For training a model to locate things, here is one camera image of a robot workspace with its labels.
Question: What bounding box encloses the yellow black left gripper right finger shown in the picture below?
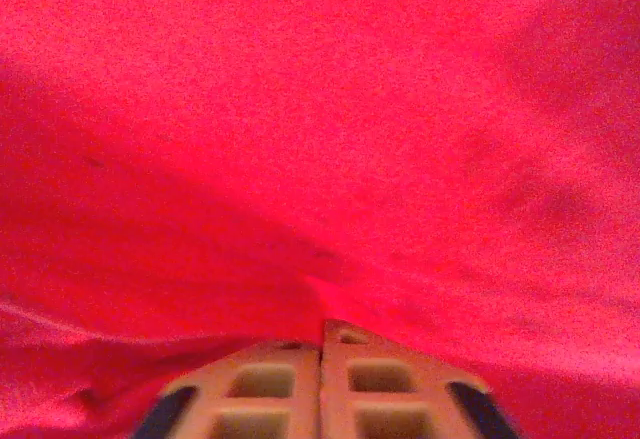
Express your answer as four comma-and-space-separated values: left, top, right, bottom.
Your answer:
321, 318, 522, 439

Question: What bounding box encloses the red t-shirt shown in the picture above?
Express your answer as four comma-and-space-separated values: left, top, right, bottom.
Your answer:
0, 0, 640, 439

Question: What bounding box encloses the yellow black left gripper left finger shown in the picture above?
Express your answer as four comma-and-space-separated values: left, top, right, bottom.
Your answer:
132, 338, 321, 439

